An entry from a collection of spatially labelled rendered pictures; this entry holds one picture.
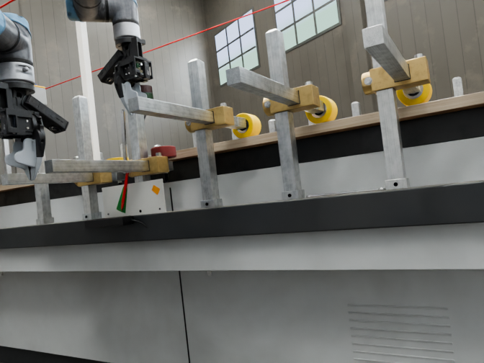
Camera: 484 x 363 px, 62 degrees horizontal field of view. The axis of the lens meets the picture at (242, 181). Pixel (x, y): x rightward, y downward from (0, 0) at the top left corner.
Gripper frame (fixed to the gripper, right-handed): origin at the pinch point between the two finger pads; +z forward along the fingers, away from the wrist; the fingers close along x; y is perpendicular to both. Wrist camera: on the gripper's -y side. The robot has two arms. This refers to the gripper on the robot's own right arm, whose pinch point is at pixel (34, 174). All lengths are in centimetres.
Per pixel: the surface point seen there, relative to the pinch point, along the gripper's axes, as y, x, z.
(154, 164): -36.0, 3.7, -2.0
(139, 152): -36.8, -2.5, -6.7
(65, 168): -7.2, 1.5, -1.3
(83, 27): -135, -134, -116
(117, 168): -23.3, 1.5, -1.2
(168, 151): -43.5, 3.6, -6.2
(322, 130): -53, 51, -5
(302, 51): -643, -157, -234
